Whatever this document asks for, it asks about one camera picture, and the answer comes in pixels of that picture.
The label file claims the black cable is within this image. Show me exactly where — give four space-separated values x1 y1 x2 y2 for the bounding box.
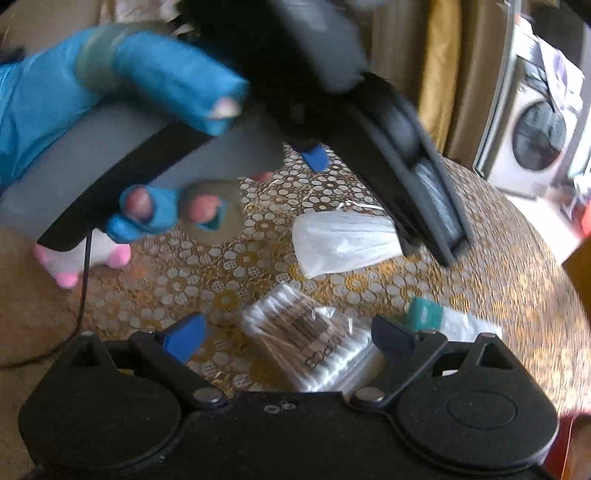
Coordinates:
0 228 93 370

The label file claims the white soft packet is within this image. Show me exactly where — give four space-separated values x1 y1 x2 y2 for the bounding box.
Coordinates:
292 210 402 279

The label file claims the clear bag with green item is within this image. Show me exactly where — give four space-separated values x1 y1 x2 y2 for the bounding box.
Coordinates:
405 296 504 344

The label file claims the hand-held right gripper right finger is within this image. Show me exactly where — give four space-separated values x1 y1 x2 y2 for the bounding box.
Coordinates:
349 315 525 409

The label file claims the yellow curtain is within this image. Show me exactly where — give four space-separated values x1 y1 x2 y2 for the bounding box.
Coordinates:
418 0 462 155

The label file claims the bag of cotton swabs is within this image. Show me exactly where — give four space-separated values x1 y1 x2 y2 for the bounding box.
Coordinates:
240 282 384 393

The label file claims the person's left hand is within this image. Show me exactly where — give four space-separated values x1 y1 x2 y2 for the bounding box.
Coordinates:
0 25 275 245

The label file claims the white bunny plush toy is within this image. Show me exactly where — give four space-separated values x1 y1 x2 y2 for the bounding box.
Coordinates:
33 228 132 290

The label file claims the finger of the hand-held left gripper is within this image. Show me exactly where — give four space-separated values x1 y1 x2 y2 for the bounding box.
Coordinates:
288 138 329 174

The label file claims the purple towel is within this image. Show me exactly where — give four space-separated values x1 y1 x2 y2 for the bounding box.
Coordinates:
531 34 585 116

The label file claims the white washing machine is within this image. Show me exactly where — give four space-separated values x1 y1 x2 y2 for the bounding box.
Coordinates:
480 23 587 199

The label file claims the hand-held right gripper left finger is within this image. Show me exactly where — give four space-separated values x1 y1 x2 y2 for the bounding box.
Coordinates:
41 313 229 411

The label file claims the red box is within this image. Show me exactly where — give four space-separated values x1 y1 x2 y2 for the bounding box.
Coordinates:
547 412 591 480

